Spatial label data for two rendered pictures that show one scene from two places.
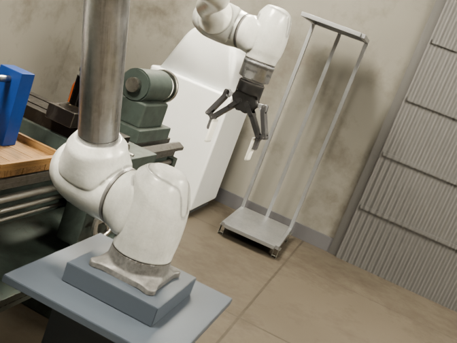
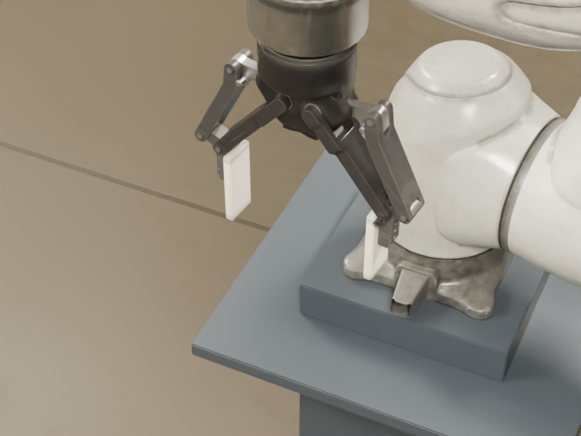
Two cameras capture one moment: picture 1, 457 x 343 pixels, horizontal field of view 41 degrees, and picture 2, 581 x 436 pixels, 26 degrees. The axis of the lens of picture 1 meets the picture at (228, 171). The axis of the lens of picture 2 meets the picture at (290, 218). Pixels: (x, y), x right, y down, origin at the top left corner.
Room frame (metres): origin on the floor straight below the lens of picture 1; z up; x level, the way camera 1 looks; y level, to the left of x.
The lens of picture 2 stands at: (2.51, 0.16, 1.85)
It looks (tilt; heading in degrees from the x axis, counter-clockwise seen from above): 43 degrees down; 191
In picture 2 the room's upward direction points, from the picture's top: straight up
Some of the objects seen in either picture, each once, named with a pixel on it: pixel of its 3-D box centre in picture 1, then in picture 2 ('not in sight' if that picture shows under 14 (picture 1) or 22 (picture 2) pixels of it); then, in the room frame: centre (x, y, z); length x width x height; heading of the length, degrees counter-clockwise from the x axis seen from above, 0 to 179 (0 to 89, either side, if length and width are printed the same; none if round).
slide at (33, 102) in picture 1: (62, 120); not in sight; (2.02, 0.59, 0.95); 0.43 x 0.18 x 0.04; 74
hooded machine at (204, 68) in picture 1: (191, 113); not in sight; (4.69, 0.42, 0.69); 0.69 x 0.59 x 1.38; 76
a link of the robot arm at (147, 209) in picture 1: (153, 208); (459, 143); (1.43, 0.14, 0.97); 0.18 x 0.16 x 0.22; 66
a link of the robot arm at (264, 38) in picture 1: (266, 33); not in sight; (1.76, 0.04, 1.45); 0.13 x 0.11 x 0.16; 66
